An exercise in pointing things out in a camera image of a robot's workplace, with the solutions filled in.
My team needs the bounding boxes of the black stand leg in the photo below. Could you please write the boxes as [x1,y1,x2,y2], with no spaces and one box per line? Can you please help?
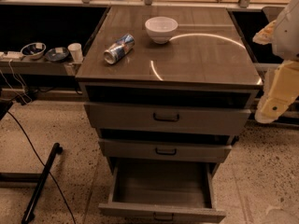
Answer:
[21,143,63,224]

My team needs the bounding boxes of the black floor cable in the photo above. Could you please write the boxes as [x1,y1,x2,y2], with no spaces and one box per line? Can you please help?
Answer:
[7,109,78,224]

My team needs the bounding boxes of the grey drawer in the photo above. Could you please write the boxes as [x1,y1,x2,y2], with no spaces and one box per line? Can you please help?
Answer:
[84,103,250,135]
[99,139,232,163]
[99,159,226,224]

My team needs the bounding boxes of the grey middle drawer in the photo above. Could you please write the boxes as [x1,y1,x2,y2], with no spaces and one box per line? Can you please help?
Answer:
[99,139,232,163]

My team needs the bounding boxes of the blue silver drink can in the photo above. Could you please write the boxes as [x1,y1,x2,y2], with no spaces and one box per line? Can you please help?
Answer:
[104,34,135,64]

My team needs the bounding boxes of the white bowl with blue inside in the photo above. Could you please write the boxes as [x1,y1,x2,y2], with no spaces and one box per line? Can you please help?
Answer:
[21,42,46,60]

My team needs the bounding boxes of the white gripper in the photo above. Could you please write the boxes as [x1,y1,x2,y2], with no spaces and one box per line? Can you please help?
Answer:
[255,61,299,123]

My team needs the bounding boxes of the white paper cup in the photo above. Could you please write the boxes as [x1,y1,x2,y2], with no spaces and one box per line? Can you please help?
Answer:
[67,43,83,63]

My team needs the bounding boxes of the grey top drawer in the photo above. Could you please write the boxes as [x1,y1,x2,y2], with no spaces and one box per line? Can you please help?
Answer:
[84,103,250,135]

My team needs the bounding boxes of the grey bottom drawer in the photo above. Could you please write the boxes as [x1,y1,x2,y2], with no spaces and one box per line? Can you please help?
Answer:
[99,159,226,224]

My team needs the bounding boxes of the white power strip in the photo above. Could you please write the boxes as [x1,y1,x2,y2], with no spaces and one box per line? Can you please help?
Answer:
[0,51,23,60]

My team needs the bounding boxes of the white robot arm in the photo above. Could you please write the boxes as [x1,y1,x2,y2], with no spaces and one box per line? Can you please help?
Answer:
[253,0,299,123]

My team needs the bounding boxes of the grey drawer cabinet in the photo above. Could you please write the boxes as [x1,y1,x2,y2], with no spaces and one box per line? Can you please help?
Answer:
[75,5,264,176]

